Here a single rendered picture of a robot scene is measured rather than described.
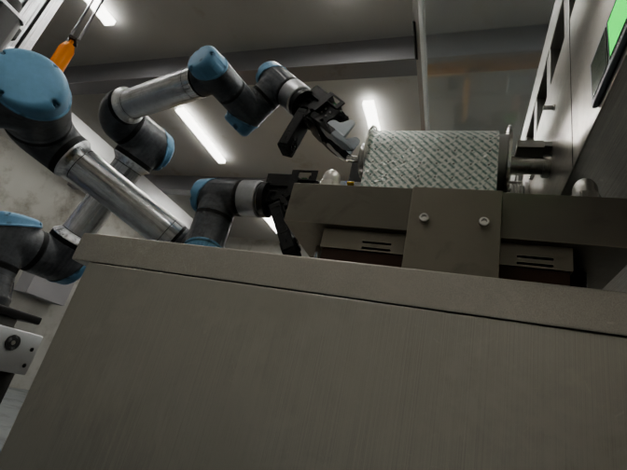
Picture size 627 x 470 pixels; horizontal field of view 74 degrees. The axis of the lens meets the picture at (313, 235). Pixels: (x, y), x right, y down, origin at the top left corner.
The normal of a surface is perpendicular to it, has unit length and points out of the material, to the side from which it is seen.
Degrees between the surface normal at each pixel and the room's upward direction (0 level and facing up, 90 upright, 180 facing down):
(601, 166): 180
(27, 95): 87
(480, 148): 90
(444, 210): 90
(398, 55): 90
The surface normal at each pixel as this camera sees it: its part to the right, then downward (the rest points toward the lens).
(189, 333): -0.26, -0.44
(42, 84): 0.58, -0.25
